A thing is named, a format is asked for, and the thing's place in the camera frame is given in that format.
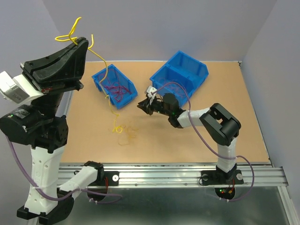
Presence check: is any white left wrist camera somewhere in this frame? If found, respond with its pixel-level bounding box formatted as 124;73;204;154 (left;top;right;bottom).
0;71;44;104

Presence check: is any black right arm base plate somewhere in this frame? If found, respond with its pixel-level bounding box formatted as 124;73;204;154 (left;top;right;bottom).
198;170;244;186

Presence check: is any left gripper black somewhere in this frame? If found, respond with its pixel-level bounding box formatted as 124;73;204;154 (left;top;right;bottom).
26;33;93;116

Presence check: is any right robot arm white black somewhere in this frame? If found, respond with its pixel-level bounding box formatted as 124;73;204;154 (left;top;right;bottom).
137;93;243;185

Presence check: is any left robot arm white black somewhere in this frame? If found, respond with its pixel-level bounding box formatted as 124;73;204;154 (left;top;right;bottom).
0;37;104;225

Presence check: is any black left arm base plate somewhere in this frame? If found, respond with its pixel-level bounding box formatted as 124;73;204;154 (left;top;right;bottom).
89;171;120;187

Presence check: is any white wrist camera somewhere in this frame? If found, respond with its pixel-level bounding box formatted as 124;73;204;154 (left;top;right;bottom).
145;85;157;105
0;71;44;104

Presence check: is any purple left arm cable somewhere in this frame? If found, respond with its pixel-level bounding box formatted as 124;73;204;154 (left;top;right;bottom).
6;135;123;204

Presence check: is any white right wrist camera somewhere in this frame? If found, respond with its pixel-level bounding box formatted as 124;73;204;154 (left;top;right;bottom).
145;85;157;105

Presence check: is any small blue plastic bin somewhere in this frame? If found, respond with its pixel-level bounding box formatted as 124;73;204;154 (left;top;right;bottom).
101;64;138;110

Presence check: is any large blue divided bin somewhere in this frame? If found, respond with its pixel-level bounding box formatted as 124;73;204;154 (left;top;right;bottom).
150;51;209;107

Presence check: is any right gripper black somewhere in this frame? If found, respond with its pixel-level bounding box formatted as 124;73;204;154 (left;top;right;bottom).
136;97;171;117

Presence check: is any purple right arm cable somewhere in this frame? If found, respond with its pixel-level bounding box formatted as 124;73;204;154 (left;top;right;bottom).
152;82;255;203

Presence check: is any dark red wire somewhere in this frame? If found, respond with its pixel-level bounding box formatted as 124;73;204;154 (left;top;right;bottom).
97;68;133;104

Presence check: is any aluminium mounting rail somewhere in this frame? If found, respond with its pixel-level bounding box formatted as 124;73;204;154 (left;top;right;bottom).
56;164;289;189

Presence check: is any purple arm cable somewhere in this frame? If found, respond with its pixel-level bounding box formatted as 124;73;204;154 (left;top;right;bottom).
6;135;123;204
152;82;255;203

